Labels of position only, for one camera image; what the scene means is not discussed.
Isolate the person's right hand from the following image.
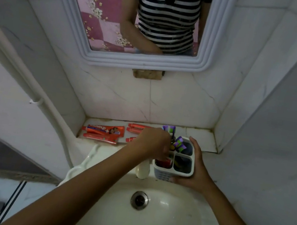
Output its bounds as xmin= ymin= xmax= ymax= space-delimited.
xmin=168 ymin=134 xmax=219 ymax=196

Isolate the person's left hand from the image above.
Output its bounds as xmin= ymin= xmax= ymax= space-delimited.
xmin=130 ymin=124 xmax=176 ymax=163

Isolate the purple toothbrush with dark handle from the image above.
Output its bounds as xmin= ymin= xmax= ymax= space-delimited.
xmin=159 ymin=124 xmax=178 ymax=151

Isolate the white plastic toothbrush holder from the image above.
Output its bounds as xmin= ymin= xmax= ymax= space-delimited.
xmin=150 ymin=133 xmax=199 ymax=186

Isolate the person's left forearm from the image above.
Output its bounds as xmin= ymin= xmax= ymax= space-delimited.
xmin=1 ymin=126 xmax=146 ymax=225

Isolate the purple and green toothbrush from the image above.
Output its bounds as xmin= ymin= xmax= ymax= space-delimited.
xmin=172 ymin=135 xmax=189 ymax=154

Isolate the white faucet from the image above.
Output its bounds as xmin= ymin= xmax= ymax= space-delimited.
xmin=134 ymin=157 xmax=153 ymax=181

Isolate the metal sink drain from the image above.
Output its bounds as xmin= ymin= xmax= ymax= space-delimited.
xmin=129 ymin=190 xmax=151 ymax=212

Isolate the red toothpaste tube with picture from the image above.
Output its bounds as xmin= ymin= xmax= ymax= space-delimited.
xmin=81 ymin=120 xmax=126 ymax=139

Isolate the white framed wall mirror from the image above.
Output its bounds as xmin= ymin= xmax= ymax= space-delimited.
xmin=33 ymin=0 xmax=237 ymax=86

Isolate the white wall pipe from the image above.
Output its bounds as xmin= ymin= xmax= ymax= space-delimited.
xmin=0 ymin=12 xmax=96 ymax=169

